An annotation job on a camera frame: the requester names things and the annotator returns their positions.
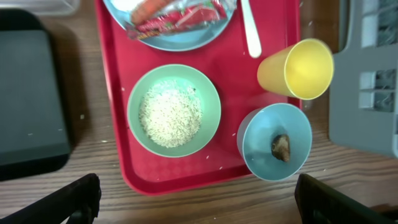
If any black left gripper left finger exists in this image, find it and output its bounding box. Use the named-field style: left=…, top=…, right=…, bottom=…
left=1, top=173, right=101, bottom=224

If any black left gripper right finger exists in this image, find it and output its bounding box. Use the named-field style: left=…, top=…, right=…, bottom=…
left=295, top=174, right=397, bottom=224

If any brown food scrap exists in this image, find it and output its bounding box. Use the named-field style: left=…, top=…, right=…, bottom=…
left=271, top=134, right=290, bottom=162

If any light blue bowl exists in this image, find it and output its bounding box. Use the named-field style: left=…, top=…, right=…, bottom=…
left=236, top=103, right=312, bottom=182

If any white rice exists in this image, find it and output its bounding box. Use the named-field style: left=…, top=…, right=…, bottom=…
left=139, top=79, right=203, bottom=148

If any green bowl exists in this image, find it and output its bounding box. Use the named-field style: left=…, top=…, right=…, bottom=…
left=127, top=64, right=221, bottom=158

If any yellow plastic cup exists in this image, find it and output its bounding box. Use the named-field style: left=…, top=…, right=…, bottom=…
left=257, top=39, right=335, bottom=100

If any orange carrot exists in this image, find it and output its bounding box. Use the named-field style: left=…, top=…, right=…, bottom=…
left=130, top=0, right=174, bottom=25

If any red snack wrapper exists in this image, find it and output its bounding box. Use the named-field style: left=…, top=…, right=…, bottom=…
left=126, top=0, right=227, bottom=40

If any black waste tray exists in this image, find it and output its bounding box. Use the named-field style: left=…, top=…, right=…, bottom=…
left=1, top=9, right=72, bottom=181

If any grey dishwasher rack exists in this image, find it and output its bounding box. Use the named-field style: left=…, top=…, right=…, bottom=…
left=329, top=0, right=397, bottom=158

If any red plastic tray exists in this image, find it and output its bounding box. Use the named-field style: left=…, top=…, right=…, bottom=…
left=95, top=1, right=301, bottom=195

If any white plastic spoon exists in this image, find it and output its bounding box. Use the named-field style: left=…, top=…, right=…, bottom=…
left=240, top=0, right=262, bottom=58

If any light blue plate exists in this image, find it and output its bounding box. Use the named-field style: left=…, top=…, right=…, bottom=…
left=102, top=0, right=238, bottom=52

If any clear plastic bin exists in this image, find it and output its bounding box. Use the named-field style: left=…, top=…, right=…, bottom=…
left=1, top=0, right=80, bottom=16

